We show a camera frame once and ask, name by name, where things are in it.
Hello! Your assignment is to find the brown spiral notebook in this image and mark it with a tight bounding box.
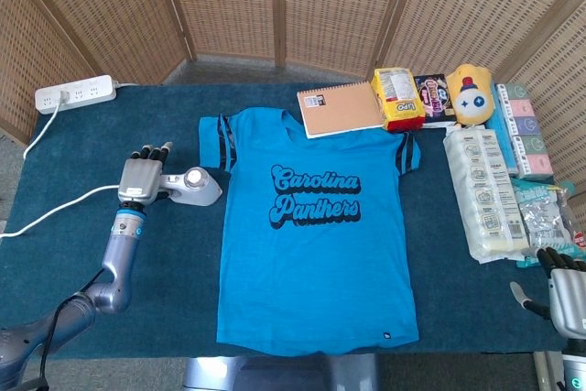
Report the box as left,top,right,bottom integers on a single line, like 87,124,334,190
296,80,385,139

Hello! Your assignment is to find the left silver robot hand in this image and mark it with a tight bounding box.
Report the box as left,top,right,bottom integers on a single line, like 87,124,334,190
117,141,174,207

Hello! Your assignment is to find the white handheld steamer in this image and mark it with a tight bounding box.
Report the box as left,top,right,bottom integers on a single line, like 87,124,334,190
157,166,223,207

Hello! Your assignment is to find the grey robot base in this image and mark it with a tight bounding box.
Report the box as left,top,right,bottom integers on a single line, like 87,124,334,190
182,353,381,391

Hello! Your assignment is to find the silver teal snack bag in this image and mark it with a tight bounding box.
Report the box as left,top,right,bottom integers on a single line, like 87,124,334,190
510,178,586,269

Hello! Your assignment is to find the black snack packet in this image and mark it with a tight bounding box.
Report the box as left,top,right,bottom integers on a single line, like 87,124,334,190
414,72,457,126

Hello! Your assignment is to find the long white tissue pack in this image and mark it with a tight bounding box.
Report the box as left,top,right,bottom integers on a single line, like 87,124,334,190
442,127,530,265

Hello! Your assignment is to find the pastel tissue multi-pack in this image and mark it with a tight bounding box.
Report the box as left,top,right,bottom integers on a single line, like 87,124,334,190
484,82,555,181

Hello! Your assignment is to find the white power strip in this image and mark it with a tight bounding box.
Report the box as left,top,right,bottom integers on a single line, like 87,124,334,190
35,74,118,115

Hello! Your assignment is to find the dark blue table cloth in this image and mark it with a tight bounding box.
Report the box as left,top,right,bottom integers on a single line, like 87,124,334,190
0,82,586,361

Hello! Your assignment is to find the blue Carolina Panthers t-shirt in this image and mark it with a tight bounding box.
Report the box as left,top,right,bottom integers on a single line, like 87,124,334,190
198,106,422,358

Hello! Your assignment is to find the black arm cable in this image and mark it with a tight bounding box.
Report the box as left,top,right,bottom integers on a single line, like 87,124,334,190
38,266,106,391

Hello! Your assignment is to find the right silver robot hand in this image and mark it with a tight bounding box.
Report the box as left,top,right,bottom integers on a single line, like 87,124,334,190
510,246,586,342

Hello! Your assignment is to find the yellow Lipo snack pack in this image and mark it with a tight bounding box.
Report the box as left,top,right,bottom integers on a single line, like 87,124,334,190
370,67,426,133

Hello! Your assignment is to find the yellow plush toy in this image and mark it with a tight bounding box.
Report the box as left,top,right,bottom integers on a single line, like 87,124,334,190
446,63,498,127

